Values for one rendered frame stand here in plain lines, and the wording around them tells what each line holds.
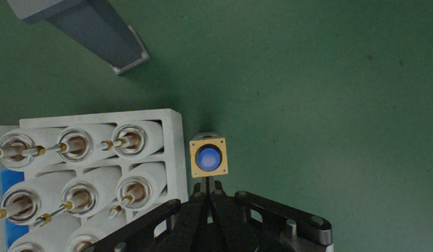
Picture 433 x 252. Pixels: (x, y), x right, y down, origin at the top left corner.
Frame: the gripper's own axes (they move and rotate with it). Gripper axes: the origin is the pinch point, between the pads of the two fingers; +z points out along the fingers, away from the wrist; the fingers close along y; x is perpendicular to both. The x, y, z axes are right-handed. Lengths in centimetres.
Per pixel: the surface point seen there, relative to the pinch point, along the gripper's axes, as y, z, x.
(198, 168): -1.8, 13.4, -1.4
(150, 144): -12.8, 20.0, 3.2
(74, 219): -36.9, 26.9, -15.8
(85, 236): -28.0, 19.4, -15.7
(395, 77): 90, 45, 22
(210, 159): 0.6, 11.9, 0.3
